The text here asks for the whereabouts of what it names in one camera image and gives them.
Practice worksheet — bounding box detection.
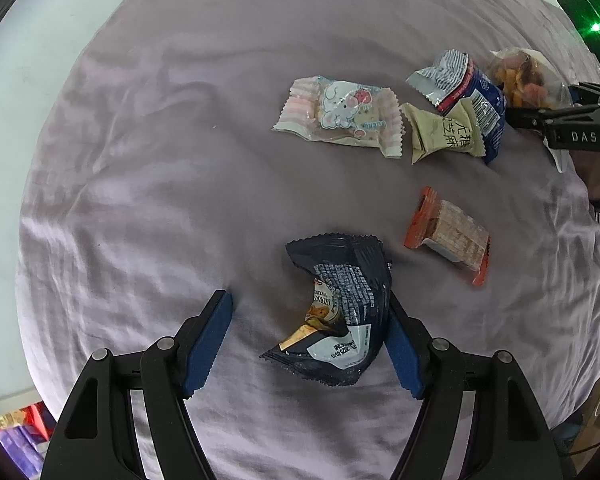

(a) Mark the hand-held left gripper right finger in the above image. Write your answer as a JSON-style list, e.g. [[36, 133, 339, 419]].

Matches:
[[384, 292, 563, 480]]

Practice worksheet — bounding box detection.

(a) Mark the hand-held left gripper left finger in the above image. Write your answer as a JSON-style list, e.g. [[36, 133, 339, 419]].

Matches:
[[40, 289, 234, 480]]

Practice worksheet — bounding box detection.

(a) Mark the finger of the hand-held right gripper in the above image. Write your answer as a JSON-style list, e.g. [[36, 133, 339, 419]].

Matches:
[[505, 102, 600, 132], [567, 81, 600, 107]]

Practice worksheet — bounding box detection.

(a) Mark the clear bag of orange snacks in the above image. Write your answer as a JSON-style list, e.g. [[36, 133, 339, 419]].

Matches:
[[486, 47, 573, 173]]

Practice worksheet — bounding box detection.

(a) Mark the blue and silver snack packet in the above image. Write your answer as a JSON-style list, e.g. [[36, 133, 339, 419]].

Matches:
[[406, 50, 508, 166]]

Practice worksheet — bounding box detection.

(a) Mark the dark blue cookie packet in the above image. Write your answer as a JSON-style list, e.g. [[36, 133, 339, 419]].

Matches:
[[259, 232, 395, 388]]

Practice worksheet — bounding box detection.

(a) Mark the beige snack packet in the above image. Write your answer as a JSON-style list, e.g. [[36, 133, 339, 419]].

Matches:
[[400, 99, 486, 165]]

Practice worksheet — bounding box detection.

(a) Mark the orange wafer packet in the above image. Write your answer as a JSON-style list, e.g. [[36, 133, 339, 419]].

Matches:
[[403, 186, 492, 288]]

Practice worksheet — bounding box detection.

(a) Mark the pink cartoon snack packet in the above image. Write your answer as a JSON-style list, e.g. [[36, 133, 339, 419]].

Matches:
[[271, 75, 407, 160]]

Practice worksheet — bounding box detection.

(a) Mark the person's right forearm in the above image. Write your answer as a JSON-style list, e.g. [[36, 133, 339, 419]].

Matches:
[[577, 150, 600, 211]]

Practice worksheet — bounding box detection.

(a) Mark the lilac bed sheet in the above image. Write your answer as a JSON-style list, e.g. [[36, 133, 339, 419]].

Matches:
[[15, 0, 600, 480]]

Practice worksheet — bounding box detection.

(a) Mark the colourful packaging pile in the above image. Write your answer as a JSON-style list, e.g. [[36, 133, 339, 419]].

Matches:
[[0, 402, 56, 478]]

